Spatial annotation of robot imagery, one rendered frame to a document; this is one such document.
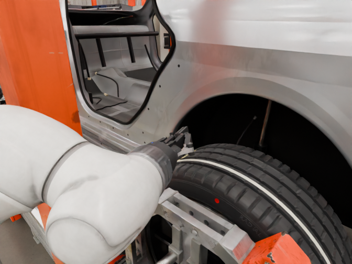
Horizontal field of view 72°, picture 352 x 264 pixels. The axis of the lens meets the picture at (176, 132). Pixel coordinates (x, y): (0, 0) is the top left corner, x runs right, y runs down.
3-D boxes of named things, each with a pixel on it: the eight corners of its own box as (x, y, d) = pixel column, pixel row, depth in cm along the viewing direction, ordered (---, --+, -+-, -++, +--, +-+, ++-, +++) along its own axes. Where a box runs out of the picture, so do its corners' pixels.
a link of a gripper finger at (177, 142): (162, 145, 49) (168, 145, 49) (179, 131, 59) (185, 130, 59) (166, 163, 50) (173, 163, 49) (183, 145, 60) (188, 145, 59)
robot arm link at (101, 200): (177, 169, 36) (105, 130, 38) (127, 240, 22) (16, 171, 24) (153, 220, 40) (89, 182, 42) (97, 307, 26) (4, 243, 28)
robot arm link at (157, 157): (168, 204, 39) (179, 186, 44) (155, 151, 37) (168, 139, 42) (120, 205, 42) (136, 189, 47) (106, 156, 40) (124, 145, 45)
